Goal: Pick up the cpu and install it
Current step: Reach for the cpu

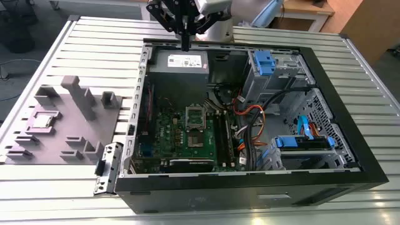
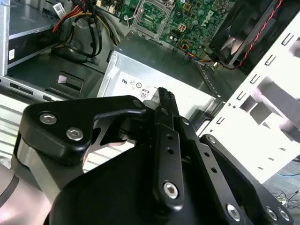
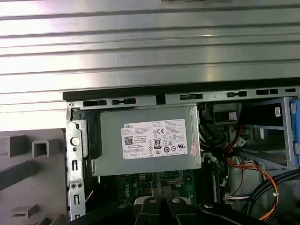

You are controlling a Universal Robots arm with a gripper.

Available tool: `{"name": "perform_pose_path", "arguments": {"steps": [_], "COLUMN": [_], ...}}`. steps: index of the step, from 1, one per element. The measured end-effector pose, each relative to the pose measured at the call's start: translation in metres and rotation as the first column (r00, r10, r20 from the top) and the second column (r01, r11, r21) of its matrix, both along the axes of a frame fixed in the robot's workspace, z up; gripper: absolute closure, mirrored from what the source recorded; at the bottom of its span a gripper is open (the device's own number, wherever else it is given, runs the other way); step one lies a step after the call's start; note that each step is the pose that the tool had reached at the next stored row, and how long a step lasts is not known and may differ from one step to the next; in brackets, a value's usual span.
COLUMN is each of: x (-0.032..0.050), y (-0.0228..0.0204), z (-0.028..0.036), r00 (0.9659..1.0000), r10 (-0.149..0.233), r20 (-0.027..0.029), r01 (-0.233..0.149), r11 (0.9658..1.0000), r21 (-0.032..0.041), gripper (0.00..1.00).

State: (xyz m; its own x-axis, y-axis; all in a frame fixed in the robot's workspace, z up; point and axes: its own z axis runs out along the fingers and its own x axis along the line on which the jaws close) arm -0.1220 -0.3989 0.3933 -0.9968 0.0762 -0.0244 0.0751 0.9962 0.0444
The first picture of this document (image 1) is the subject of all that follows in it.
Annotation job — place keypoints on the black office chair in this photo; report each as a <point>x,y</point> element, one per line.
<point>19,39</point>

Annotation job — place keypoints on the grey metal drive cage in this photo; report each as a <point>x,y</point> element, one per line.
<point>282,79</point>

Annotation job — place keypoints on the pale blue teach pendant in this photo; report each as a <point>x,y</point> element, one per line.
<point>266,14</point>

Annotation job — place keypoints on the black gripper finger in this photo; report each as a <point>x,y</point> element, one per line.
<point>160,16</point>
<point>207,22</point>

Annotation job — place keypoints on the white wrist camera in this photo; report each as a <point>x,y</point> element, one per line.
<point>215,5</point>

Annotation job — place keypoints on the hinged metal slot bracket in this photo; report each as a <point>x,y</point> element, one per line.
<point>110,164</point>

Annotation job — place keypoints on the black graphics card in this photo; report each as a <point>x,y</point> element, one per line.
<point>191,164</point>

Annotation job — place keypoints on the grey parts rack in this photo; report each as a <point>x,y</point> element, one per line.
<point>72,122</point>

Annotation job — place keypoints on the grey power supply unit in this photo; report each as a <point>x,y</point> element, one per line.
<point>178,68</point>

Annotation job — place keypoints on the hard disk in blue carrier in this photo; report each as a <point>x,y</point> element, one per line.
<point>312,143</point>

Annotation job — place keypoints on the black PC case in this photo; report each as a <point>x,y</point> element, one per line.
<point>219,194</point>

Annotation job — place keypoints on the wooden desk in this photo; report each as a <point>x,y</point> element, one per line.
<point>312,10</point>

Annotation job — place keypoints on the silver CPU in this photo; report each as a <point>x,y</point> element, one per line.
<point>44,121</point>

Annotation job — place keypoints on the green RAM stick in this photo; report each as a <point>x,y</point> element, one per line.
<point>231,140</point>

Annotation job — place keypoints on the blue plastic drive latch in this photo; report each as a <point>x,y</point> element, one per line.
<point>264,63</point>

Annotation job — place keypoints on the wooden cabinet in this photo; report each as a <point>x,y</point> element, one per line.
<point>368,30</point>

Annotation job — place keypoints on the green motherboard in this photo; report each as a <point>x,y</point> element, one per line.
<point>168,140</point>

